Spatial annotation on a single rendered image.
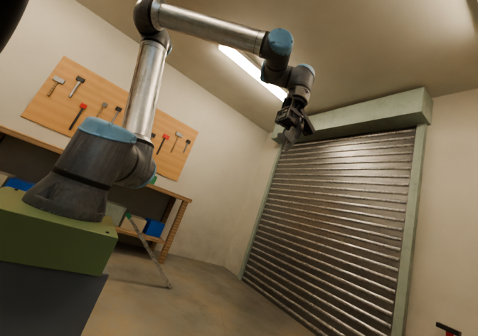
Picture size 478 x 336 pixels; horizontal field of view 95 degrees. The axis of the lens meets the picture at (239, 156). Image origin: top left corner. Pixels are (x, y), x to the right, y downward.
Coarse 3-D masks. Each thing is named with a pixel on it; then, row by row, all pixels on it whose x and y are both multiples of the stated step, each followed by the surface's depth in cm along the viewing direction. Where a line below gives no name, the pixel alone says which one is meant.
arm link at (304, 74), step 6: (300, 66) 90; (306, 66) 88; (294, 72) 88; (300, 72) 88; (306, 72) 88; (312, 72) 88; (294, 78) 88; (300, 78) 87; (306, 78) 86; (312, 78) 88; (288, 84) 90; (294, 84) 86; (300, 84) 85; (306, 84) 86; (312, 84) 89
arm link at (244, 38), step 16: (144, 0) 81; (160, 0) 82; (144, 16) 83; (160, 16) 83; (176, 16) 81; (192, 16) 80; (208, 16) 80; (144, 32) 91; (192, 32) 83; (208, 32) 80; (224, 32) 79; (240, 32) 78; (256, 32) 77; (272, 32) 75; (288, 32) 76; (240, 48) 81; (256, 48) 78; (272, 48) 75; (288, 48) 75; (272, 64) 82
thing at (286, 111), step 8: (288, 96) 85; (288, 104) 84; (296, 104) 86; (304, 104) 85; (280, 112) 83; (288, 112) 79; (296, 112) 81; (280, 120) 82; (288, 120) 81; (296, 120) 81; (288, 128) 85
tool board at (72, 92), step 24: (72, 72) 280; (48, 96) 266; (72, 96) 279; (96, 96) 294; (120, 96) 310; (48, 120) 265; (72, 120) 278; (120, 120) 308; (168, 120) 345; (168, 144) 343; (192, 144) 365; (168, 168) 341
